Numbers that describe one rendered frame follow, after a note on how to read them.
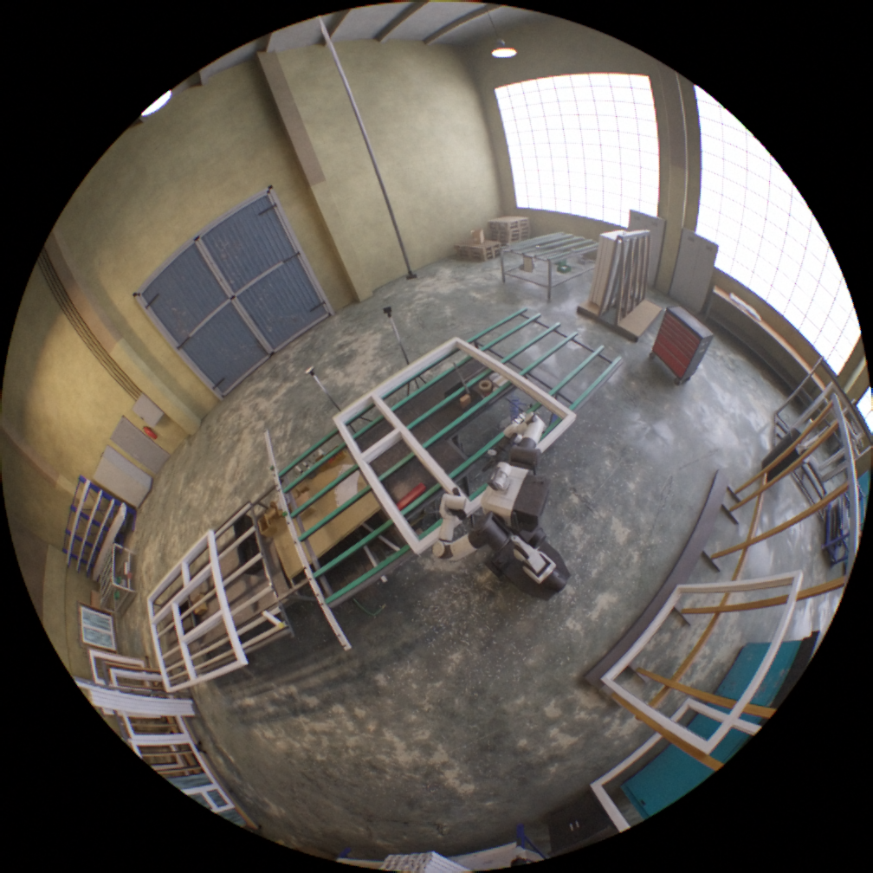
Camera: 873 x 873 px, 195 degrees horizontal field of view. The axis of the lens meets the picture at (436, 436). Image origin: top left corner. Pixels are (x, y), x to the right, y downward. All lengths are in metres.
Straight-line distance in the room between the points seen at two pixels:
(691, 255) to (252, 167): 9.94
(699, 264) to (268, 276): 10.06
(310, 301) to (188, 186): 4.77
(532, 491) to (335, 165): 7.56
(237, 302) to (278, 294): 1.06
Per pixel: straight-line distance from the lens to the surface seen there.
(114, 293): 8.13
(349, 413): 2.43
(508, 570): 2.30
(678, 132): 7.84
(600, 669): 2.77
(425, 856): 4.12
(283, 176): 7.33
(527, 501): 1.17
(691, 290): 7.69
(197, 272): 7.14
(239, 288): 7.03
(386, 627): 2.70
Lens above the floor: 2.47
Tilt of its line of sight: 54 degrees down
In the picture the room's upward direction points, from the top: 21 degrees counter-clockwise
